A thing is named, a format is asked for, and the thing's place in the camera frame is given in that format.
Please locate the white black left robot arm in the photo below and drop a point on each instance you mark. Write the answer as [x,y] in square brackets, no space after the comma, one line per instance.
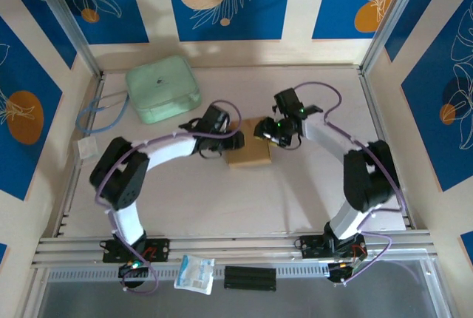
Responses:
[122,181]

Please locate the grey metal panel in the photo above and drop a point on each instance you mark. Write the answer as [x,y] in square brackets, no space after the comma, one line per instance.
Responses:
[295,303]

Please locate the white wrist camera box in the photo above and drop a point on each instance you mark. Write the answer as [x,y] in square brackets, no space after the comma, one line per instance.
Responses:
[226,120]
[263,135]

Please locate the black left connector board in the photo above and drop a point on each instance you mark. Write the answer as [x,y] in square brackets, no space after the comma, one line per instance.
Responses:
[127,270]

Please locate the small clear plastic packet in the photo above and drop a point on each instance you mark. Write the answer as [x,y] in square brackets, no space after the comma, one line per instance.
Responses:
[85,148]

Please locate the white blue plastic packet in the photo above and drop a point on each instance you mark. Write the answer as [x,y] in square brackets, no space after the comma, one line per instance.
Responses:
[194,273]

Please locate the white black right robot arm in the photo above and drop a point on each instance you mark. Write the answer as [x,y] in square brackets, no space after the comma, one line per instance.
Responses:
[366,177]

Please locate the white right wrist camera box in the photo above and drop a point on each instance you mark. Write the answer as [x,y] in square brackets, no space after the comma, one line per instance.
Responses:
[263,135]

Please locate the brown cardboard paper box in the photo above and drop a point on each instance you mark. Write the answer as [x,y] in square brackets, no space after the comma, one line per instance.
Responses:
[251,155]

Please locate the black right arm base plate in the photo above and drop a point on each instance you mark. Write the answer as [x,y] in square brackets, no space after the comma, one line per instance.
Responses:
[310,246]

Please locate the aluminium frame post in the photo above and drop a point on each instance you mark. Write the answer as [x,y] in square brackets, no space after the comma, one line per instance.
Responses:
[63,11]
[396,11]

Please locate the white paper sheet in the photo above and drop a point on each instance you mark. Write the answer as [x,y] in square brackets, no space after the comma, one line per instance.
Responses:
[390,225]

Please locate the black right connector board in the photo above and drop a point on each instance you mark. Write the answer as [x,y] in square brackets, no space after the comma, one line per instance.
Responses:
[338,270]

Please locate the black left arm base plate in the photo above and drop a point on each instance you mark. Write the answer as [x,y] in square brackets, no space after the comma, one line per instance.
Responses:
[159,249]

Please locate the aluminium cross rail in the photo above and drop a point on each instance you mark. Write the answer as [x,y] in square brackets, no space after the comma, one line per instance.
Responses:
[240,244]

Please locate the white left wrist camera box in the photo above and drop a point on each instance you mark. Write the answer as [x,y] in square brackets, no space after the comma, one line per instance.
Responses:
[226,120]

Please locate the mint green zip pouch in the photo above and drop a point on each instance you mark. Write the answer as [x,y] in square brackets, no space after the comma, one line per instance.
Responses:
[162,87]

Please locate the aluminium side rail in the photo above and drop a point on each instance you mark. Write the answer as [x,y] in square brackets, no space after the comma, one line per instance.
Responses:
[371,96]
[63,222]

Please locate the black rectangular block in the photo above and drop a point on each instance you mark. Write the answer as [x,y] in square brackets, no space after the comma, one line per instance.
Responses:
[250,278]

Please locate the black connector board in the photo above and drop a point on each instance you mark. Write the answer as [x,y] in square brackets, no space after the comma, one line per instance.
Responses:
[127,270]
[338,270]

